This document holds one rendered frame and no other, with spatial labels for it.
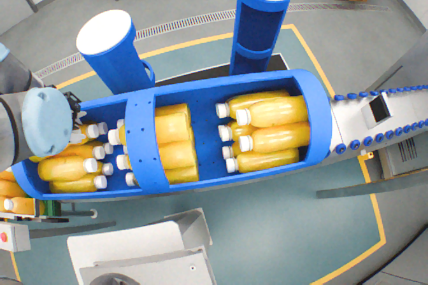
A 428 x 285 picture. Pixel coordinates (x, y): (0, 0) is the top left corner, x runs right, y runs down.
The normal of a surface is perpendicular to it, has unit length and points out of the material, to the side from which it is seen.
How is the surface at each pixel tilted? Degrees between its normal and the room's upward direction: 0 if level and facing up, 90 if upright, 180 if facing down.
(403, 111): 0
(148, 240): 0
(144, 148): 24
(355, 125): 0
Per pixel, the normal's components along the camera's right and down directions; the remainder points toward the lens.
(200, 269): 0.00, -0.35
